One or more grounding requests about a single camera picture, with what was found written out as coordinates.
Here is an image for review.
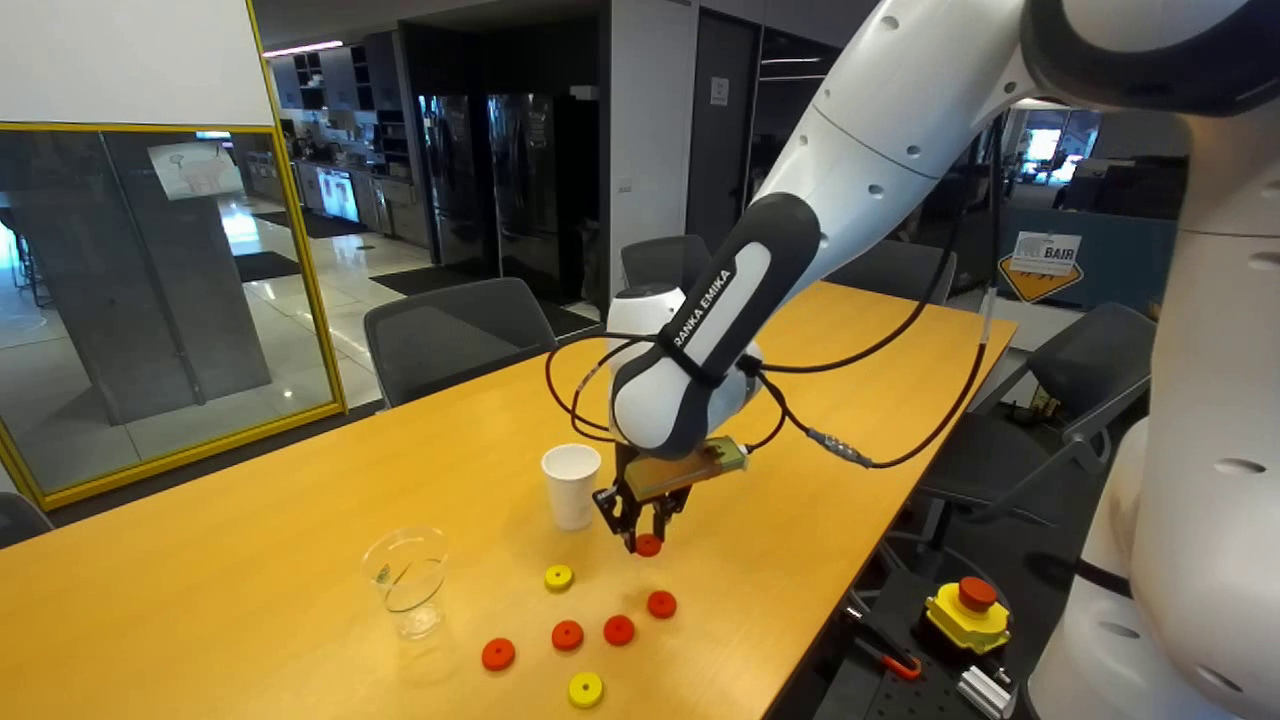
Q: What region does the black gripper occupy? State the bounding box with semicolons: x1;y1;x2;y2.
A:
591;449;695;554

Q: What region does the white paper cup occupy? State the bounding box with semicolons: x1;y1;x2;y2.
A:
538;440;608;531

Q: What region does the clear plastic cup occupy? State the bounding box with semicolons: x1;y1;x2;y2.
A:
360;526;457;656

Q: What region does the grey office chair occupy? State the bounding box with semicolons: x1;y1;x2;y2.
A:
620;234;716;299
833;238;964;309
0;489;55;554
917;299;1159;537
360;278;561;410

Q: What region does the black orange clamp tool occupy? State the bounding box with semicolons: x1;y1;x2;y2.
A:
843;603;929;689

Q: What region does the black perforated mounting board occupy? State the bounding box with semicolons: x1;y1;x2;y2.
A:
765;531;1074;720

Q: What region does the yellow emergency stop button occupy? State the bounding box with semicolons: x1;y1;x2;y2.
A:
926;573;1016;661

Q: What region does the yellow diamond warning sign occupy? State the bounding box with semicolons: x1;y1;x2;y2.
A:
997;229;1088;305

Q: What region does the wooden camera mount plate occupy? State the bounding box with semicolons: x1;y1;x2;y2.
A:
620;435;751;501

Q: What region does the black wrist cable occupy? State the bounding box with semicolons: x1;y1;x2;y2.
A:
540;197;997;472

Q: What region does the silver metal bracket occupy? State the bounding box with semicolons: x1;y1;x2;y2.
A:
955;661;1022;720

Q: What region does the wide white wall panel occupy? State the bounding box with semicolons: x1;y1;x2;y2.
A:
0;0;282;133

